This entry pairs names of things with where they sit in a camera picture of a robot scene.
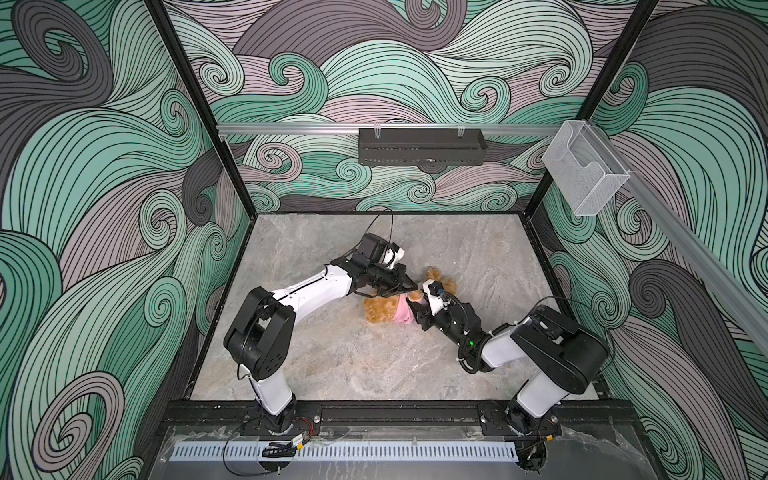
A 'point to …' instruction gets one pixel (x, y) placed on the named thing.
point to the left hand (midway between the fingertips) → (419, 285)
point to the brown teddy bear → (382, 309)
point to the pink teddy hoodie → (404, 313)
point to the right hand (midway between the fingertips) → (415, 296)
